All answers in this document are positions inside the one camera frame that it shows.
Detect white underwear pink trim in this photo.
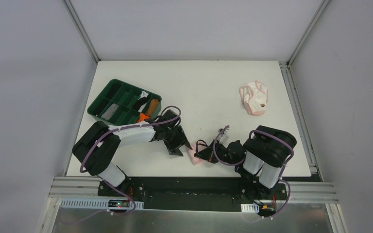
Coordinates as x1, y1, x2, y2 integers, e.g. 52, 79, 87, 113
238, 80, 269, 116

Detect white slotted cable duct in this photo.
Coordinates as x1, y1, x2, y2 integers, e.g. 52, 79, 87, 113
60, 198, 144, 211

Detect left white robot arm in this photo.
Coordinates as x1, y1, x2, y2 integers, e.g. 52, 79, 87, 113
72, 108, 192, 196

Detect aluminium rail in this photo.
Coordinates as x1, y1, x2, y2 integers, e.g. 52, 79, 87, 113
49, 177, 339, 204
278, 61, 323, 182

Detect aluminium front rail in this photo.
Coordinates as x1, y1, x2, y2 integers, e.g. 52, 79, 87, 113
49, 177, 339, 204

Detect black white rolled cloth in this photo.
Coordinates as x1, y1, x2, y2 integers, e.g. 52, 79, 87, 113
132, 91, 151, 112

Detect orange rolled cloth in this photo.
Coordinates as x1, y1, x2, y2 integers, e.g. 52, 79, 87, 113
137, 113, 150, 123

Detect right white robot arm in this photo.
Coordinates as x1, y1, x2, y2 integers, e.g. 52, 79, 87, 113
191, 125, 297, 199

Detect grey striped rolled cloth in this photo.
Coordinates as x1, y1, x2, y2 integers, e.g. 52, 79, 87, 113
101, 103, 119, 121

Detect right side aluminium rail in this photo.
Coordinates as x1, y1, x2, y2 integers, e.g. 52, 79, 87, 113
278, 61, 323, 182

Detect small white cable duct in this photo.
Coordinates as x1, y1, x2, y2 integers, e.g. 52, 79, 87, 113
240, 203, 260, 213

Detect green compartment tray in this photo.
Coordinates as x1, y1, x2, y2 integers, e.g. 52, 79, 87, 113
87, 79, 162, 126

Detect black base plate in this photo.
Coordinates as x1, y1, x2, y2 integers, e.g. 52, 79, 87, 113
98, 177, 288, 212

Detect pink underwear navy trim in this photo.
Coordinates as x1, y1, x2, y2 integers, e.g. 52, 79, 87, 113
188, 141, 205, 165

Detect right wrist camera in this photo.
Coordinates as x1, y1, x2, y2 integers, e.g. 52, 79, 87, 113
218, 128, 229, 145

